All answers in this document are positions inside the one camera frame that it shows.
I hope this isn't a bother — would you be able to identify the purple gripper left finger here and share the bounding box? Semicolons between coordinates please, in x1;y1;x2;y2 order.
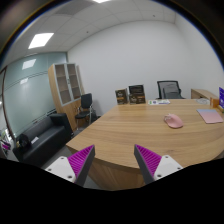
46;145;95;186

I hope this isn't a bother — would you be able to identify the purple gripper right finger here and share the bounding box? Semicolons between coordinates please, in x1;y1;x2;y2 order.
134;144;182;185

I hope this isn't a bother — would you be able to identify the pink computer mouse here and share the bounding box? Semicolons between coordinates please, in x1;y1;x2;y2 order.
164;114;183;129

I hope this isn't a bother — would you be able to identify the pink mouse pad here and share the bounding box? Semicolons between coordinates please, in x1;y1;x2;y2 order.
197;109;223;124

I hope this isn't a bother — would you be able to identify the black leather sofa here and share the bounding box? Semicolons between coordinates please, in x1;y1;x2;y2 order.
13;113;73;167

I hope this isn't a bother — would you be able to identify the large wooden desk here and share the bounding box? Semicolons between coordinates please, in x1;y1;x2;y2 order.
67;99;224;190

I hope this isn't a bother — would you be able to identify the black visitor chair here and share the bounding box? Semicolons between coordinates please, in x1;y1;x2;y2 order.
75;93;93;121

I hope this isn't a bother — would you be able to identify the white leaflet on table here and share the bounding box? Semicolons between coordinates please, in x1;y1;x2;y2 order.
148;99;170;105

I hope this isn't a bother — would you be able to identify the right dark product box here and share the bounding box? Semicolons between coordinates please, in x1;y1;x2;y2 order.
129;85;145;104

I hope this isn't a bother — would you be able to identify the dark product box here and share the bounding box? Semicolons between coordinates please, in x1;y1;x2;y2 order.
115;89;128;105
129;85;145;104

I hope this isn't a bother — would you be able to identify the left dark product box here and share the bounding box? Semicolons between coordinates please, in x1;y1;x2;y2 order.
115;89;128;105

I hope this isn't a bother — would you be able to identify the black mesh office chair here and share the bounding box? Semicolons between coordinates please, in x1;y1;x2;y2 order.
157;80;183;99

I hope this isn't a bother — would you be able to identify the wooden side desk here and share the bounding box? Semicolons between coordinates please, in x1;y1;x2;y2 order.
191;89;217;100

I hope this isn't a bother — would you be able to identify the wooden glass-door cabinet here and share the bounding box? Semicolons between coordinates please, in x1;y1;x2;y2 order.
48;63;82;130

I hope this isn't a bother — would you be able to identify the blue box at table edge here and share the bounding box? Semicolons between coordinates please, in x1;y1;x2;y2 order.
219;87;224;113

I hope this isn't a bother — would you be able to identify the ceiling light panel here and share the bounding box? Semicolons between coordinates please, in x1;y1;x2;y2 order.
29;33;53;49

